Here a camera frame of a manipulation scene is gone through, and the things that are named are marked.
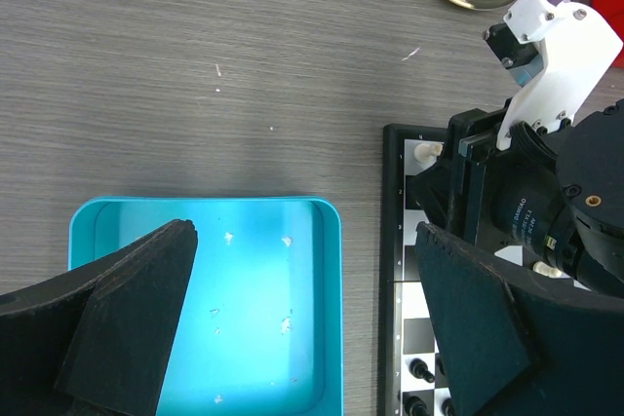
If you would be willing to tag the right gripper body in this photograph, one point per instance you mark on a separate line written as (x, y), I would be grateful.
(457, 191)

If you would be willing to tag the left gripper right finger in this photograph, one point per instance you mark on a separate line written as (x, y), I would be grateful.
(514, 342)

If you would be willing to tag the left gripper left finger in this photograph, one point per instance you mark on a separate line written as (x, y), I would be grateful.
(97, 339)

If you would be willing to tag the white rook piece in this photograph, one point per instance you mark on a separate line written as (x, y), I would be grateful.
(425, 152)

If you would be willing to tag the white pawn piece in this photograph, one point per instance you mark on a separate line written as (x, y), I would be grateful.
(546, 270)

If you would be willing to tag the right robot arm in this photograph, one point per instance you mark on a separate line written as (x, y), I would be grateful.
(557, 194)

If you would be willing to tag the black white chess board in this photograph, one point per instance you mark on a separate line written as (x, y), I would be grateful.
(404, 316)

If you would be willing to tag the black knight piece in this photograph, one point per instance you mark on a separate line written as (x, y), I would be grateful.
(448, 407)

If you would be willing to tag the black pawn piece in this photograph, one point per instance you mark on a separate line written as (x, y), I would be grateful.
(418, 368)

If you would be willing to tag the black rook piece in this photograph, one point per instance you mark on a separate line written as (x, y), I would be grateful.
(415, 406)

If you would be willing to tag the blue plastic tray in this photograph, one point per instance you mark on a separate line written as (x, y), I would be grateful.
(260, 331)

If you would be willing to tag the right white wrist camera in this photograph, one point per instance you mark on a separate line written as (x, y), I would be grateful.
(557, 54)

